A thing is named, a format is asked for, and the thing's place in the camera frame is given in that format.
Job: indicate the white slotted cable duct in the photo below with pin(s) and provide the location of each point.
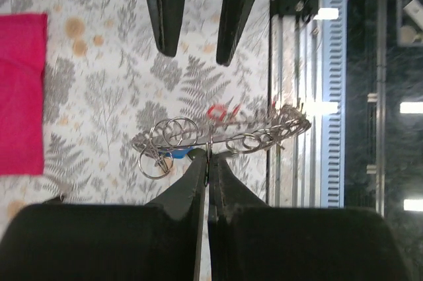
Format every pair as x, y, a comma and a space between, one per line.
334, 99

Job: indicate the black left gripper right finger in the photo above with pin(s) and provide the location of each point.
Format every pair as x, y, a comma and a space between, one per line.
250, 240

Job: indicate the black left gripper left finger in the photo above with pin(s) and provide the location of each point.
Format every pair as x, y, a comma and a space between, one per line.
160, 240

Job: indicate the blue tag key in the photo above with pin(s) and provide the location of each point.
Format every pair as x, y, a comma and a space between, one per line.
175, 153

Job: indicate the grey disc with key rings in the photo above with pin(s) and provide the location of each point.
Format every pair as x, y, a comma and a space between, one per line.
245, 134

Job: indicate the red tag key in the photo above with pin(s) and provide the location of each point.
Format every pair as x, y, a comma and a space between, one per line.
221, 113

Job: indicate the red folded cloth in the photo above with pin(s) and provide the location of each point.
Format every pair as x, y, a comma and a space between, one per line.
23, 61

